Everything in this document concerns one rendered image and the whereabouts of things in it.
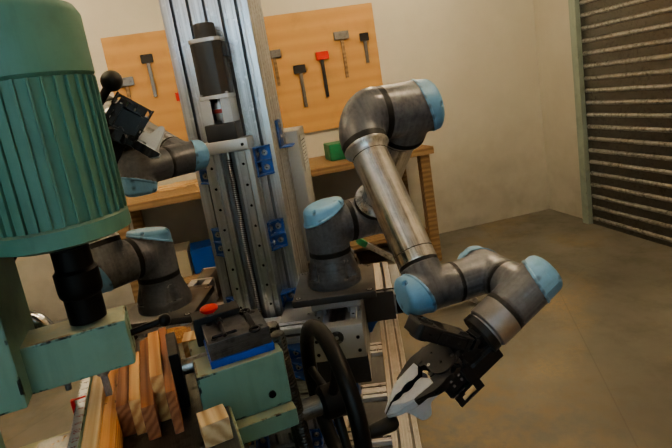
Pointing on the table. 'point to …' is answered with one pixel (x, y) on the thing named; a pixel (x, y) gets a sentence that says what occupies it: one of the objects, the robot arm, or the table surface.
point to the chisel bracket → (78, 350)
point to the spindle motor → (52, 134)
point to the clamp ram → (180, 368)
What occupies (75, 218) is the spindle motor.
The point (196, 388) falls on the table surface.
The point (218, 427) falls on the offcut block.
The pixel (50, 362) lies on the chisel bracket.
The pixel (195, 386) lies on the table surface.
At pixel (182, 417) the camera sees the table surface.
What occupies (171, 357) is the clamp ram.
